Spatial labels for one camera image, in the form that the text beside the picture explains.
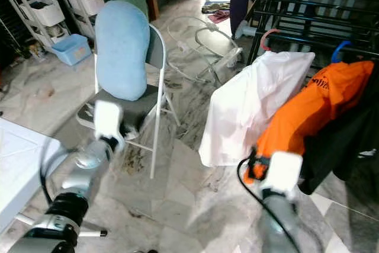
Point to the black garment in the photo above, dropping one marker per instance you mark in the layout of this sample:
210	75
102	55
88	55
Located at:
343	140

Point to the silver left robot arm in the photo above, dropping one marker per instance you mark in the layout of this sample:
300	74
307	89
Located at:
89	170

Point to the pink hanger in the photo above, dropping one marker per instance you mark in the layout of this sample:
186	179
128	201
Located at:
263	38

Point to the blue plastic hanger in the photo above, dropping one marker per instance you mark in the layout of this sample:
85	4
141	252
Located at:
336	53

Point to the white shirt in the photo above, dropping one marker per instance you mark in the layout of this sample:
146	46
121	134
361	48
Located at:
249	105

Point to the orange shirt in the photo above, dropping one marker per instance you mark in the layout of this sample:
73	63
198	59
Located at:
302	117

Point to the grey folding chair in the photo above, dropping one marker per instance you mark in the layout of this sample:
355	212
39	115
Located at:
145	105

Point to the black drying rack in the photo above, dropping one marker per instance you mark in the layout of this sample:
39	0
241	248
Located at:
246	31

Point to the white plastic folding table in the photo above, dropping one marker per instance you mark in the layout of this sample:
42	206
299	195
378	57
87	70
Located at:
26	170

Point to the clothes heap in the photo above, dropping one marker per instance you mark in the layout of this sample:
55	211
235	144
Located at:
216	11

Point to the light blue pillow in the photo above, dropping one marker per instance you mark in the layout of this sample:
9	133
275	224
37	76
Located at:
121	51

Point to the blue plastic basin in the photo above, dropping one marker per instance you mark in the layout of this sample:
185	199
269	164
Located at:
71	50

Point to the white shelf rack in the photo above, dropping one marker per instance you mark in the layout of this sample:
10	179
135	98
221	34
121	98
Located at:
89	1
44	11

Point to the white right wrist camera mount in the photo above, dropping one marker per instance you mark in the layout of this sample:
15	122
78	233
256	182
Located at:
281	173

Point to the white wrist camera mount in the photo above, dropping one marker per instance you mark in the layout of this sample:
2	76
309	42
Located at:
109	119
281	173

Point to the white tubular frame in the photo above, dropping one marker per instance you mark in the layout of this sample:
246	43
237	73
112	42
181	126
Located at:
231	57

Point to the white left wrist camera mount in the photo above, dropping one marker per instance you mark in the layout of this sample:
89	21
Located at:
109	119

